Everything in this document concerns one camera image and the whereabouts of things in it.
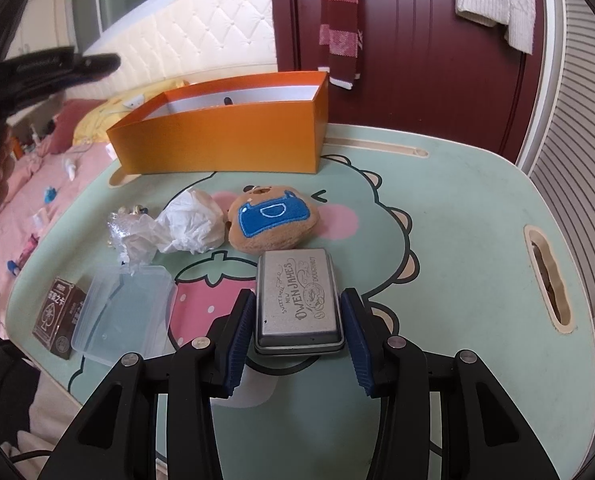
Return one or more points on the maroon wooden door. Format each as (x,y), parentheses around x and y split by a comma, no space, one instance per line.
(427,60)

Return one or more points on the brown plush bear toy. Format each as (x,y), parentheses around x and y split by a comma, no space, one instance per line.
(272,220)

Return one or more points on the white ribbed panel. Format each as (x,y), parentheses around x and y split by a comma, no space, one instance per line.
(582,135)

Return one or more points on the person's left hand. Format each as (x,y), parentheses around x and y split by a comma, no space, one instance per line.
(2,165)

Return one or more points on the cream tufted headboard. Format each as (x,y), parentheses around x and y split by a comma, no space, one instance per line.
(202,25)

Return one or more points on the beige trousers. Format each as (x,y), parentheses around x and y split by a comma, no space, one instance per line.
(47,420)

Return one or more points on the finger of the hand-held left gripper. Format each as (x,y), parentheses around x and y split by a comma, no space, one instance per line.
(100,64)

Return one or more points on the yellow pillow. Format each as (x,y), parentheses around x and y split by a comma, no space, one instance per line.
(102,115)

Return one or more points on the pink bed sheet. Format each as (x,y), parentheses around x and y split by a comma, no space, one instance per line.
(32,200)

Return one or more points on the crumpled clear plastic wrap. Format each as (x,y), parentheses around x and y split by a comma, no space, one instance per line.
(127,235)

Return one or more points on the small metal charm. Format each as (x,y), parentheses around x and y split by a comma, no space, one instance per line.
(136,208)

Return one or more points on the small blue toy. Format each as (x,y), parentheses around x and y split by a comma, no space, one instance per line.
(50,194)

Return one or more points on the small white bottle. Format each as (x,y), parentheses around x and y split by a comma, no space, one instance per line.
(70,166)

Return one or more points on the grey metal tin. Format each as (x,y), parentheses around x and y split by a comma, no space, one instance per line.
(297,300)

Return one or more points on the orange cardboard box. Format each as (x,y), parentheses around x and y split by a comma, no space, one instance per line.
(217,137)

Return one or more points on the pink pillow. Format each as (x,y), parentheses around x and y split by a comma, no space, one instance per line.
(72,125)

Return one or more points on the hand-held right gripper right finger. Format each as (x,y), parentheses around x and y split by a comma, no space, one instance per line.
(357,347)

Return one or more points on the green cartoon desktop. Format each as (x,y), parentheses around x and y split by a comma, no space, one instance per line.
(452,240)

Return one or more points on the clear plastic box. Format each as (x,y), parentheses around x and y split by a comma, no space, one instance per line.
(122,315)

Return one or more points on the dark cloth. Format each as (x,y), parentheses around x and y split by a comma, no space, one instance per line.
(2,390)

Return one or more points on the maroon striped scarf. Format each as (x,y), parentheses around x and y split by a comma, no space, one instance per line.
(340,25)

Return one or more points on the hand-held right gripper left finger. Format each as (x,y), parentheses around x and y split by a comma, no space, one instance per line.
(240,347)

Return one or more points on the dark brown card box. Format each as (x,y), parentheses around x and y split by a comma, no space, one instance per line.
(60,317)

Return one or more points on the crumpled white tissue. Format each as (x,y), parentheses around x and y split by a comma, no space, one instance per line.
(190,225)

